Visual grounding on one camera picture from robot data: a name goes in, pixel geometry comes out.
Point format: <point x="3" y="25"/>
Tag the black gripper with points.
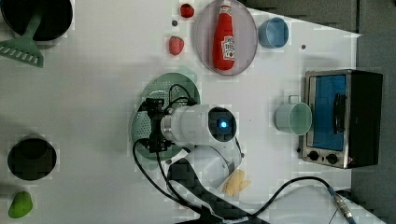
<point x="156" y="140"/>

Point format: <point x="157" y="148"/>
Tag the green oval strainer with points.
<point x="173" y="87"/>

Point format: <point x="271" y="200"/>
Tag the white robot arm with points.
<point x="207" y="133"/>

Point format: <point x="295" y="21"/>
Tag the lower red strawberry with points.
<point x="175" y="45"/>

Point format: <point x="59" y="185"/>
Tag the red strawberry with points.
<point x="175" y="45"/>
<point x="186" y="11"/>

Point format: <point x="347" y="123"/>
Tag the red ketchup bottle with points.
<point x="223" y="51"/>

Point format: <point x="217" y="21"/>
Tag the upper red strawberry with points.
<point x="186" y="11"/>

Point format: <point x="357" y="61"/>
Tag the yellow banana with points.
<point x="235" y="183"/>

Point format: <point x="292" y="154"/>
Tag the pink round plate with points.
<point x="244" y="32"/>

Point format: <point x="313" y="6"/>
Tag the black empty cup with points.
<point x="32" y="159"/>

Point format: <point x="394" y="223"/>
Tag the green mug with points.
<point x="294" y="116"/>

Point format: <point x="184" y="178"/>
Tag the blue bowl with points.
<point x="273" y="34"/>

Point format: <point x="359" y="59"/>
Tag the green spatula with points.
<point x="23" y="48"/>

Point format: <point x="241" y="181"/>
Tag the black utensil cup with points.
<point x="56" y="19"/>

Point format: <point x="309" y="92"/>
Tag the green pepper toy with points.
<point x="21" y="206"/>

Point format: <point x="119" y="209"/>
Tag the black toaster oven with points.
<point x="346" y="109"/>

